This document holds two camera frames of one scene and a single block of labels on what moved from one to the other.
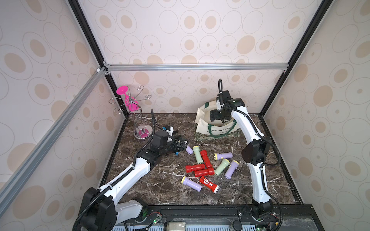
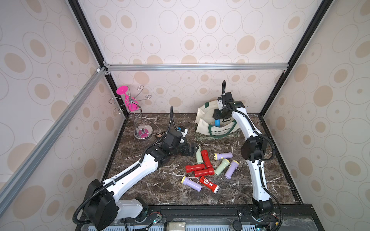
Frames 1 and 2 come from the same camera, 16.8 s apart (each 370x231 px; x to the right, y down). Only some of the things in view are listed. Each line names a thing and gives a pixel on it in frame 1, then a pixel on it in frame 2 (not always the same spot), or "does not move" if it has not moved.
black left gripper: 177,147 to 187,151
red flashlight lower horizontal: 202,173 does not move
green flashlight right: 225,163 does not move
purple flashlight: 231,169 does not move
